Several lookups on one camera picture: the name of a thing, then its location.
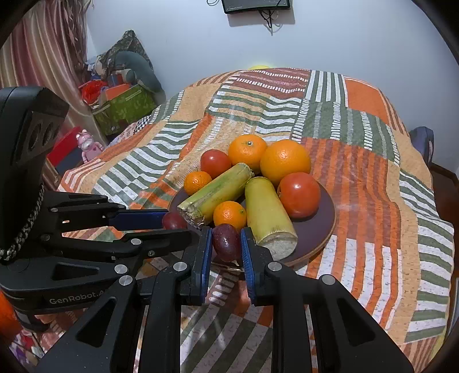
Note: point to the striped patchwork tablecloth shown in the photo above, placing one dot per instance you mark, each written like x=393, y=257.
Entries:
x=358, y=179

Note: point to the green sugarcane piece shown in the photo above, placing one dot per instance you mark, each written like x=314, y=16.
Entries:
x=218, y=190

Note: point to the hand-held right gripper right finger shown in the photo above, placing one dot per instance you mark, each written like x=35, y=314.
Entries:
x=247, y=265

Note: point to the red plastic bag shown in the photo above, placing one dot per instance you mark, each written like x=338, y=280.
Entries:
x=91, y=89

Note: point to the black wall monitor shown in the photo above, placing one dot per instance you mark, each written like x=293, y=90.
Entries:
x=256, y=5

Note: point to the yellow round thing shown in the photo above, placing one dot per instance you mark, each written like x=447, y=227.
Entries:
x=258, y=67

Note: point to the small red tomato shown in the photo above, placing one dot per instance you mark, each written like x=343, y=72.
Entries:
x=215, y=163

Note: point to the yellow sugarcane piece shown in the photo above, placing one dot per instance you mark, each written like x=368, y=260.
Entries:
x=267, y=215

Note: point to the purple passion fruit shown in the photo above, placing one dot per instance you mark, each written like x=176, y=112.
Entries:
x=175, y=220
x=226, y=242

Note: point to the wooden chair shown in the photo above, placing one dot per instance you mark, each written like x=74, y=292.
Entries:
x=443, y=193

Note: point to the orange with green stem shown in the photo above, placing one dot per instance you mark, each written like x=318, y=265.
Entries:
x=247, y=150

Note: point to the patterned pillow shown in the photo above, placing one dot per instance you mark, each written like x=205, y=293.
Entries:
x=131, y=41

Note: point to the small tangerine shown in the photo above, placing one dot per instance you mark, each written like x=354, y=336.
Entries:
x=229, y=215
x=197, y=182

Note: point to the purple plate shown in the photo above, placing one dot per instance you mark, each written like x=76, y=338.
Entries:
x=315, y=233

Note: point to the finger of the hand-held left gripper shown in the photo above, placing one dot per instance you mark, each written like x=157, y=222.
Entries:
x=143, y=219
x=161, y=242

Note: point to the large orange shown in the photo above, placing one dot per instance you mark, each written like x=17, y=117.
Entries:
x=285, y=161

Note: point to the green storage box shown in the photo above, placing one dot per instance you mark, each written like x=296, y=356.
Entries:
x=125, y=111

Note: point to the pink toy figure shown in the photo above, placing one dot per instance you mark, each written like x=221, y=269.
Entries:
x=89, y=145

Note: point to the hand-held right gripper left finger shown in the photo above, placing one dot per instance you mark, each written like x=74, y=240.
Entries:
x=205, y=258

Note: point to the red box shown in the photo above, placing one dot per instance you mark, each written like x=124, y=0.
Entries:
x=62, y=150

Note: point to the grey cushion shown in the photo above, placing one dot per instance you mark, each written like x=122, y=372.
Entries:
x=143, y=70

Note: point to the large red tomato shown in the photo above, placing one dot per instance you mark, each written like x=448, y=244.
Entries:
x=299, y=195

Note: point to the striped curtain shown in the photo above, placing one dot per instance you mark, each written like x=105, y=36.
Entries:
x=36, y=53

